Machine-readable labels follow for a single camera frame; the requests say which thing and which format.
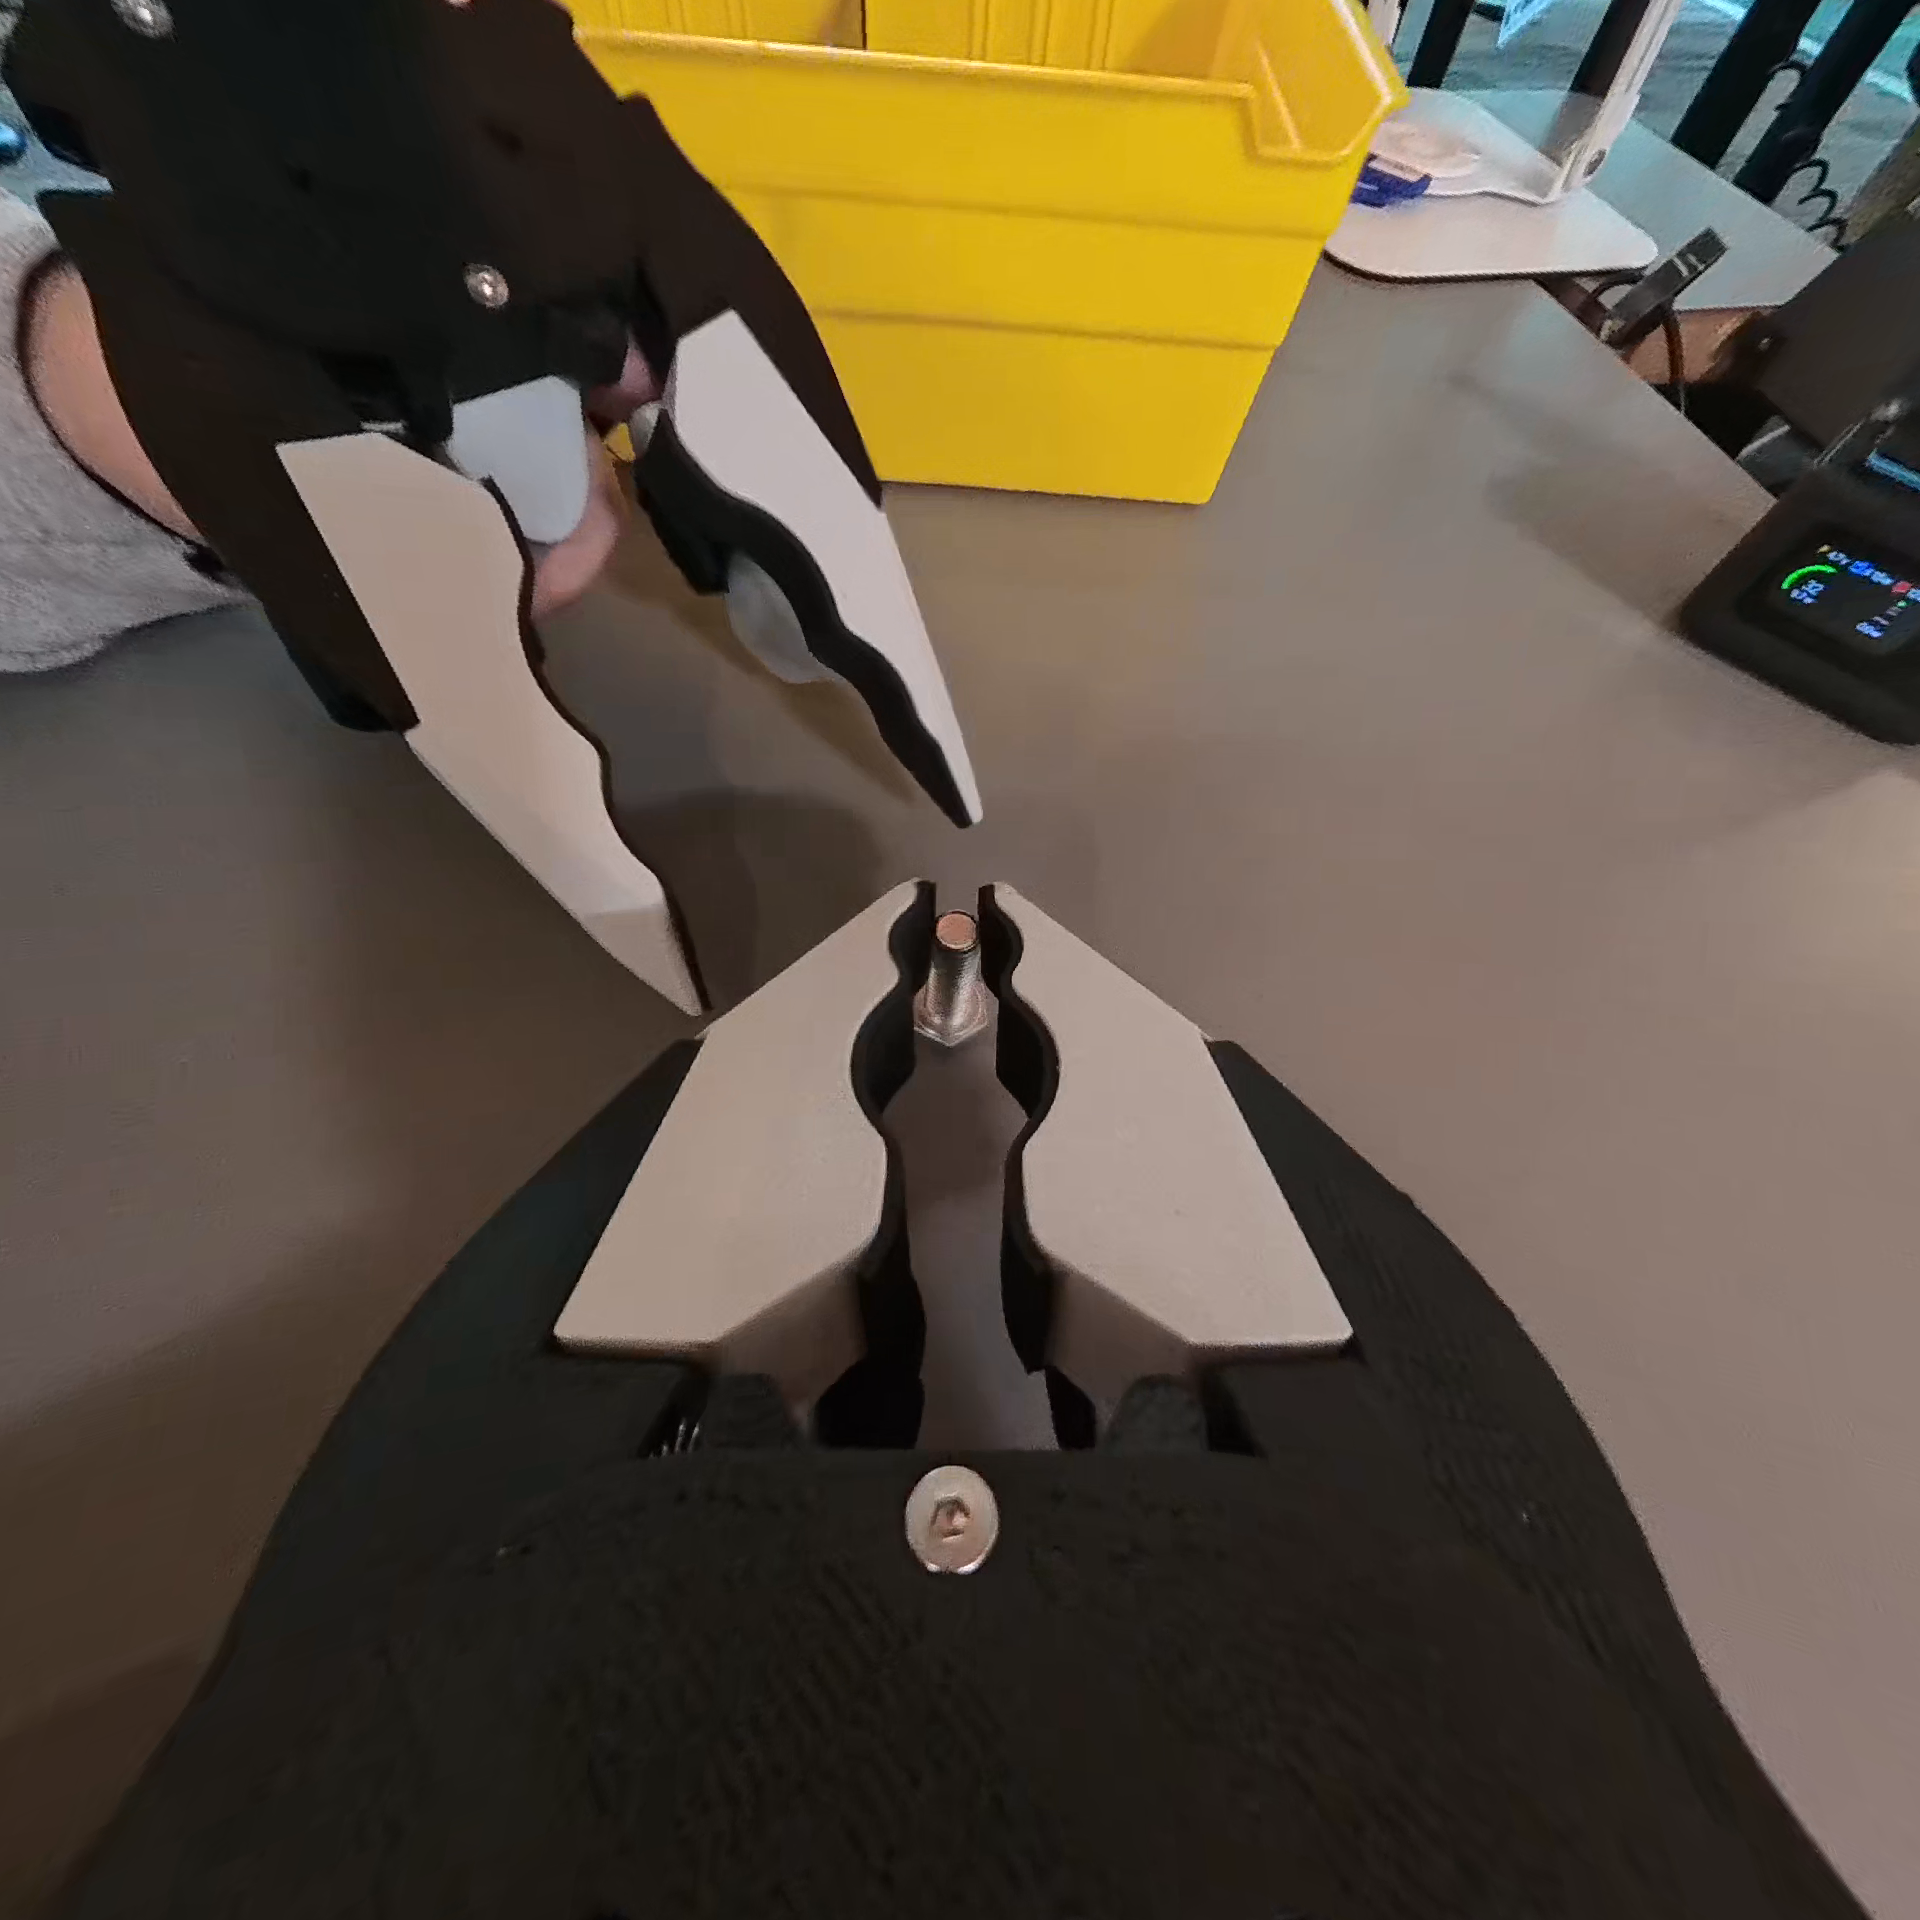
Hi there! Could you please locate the black coiled cable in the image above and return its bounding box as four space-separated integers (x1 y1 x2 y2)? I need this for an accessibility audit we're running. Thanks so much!
1782 136 1874 254

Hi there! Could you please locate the white round disc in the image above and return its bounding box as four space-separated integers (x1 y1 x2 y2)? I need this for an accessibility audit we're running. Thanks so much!
1370 125 1547 204

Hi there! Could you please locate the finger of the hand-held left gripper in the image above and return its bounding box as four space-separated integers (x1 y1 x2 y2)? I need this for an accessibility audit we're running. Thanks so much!
273 374 710 1020
626 307 987 834

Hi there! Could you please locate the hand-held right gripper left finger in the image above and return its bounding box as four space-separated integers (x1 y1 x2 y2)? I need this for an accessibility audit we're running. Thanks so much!
552 878 933 1415

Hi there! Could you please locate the black charger with display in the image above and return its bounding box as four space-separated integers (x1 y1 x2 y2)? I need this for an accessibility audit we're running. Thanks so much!
1679 457 1920 747

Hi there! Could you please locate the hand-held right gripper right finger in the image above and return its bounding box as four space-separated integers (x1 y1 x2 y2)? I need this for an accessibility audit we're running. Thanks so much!
979 878 1355 1415

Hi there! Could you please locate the yellow plastic bin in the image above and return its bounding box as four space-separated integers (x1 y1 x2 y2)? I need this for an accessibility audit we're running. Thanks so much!
560 0 1409 507

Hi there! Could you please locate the black clamp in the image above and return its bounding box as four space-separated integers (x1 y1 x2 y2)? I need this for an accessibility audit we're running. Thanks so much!
1604 230 1729 352

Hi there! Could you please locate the person's left hand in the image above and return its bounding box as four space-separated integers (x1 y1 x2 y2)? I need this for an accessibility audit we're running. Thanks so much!
34 254 632 613

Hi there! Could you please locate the silver hex bolt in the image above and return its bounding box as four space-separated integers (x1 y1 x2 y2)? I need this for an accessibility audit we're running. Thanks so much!
912 911 992 1047

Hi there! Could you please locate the person's left forearm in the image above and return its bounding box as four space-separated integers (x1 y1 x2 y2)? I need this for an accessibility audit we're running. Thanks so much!
0 193 253 674

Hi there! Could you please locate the black flat box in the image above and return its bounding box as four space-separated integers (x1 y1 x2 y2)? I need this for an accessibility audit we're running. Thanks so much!
1747 222 1920 497

